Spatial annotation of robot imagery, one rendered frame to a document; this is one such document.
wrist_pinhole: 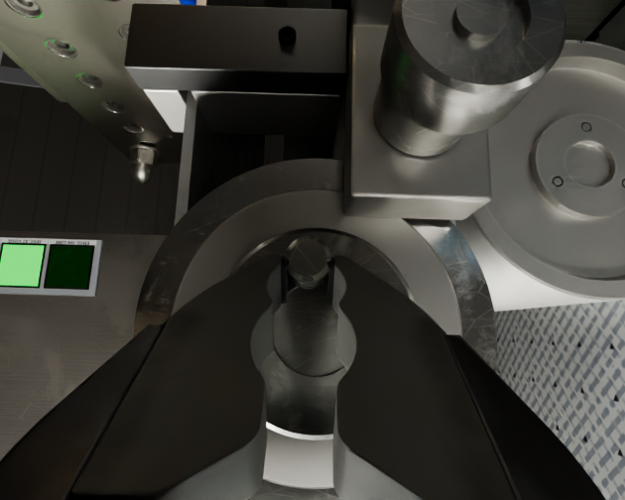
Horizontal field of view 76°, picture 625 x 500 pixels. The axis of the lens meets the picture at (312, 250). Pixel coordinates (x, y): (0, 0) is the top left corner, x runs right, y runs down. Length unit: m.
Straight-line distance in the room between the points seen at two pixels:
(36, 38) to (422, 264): 0.35
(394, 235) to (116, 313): 0.43
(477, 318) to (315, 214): 0.08
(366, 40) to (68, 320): 0.49
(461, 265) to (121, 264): 0.45
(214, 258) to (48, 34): 0.29
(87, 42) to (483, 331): 0.36
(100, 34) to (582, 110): 0.33
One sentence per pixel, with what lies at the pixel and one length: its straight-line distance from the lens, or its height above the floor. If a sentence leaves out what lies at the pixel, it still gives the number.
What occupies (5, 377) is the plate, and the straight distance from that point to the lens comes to 0.61.
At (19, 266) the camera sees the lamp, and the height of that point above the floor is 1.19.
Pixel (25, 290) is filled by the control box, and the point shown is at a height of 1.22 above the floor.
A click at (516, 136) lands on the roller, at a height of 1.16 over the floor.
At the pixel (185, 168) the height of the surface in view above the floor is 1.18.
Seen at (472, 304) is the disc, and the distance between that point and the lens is 0.18.
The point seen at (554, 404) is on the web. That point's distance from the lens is 0.36.
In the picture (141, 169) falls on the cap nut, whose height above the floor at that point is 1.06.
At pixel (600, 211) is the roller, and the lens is 0.21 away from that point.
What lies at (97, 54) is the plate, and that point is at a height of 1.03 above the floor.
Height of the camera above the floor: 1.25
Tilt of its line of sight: 11 degrees down
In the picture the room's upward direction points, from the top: 178 degrees counter-clockwise
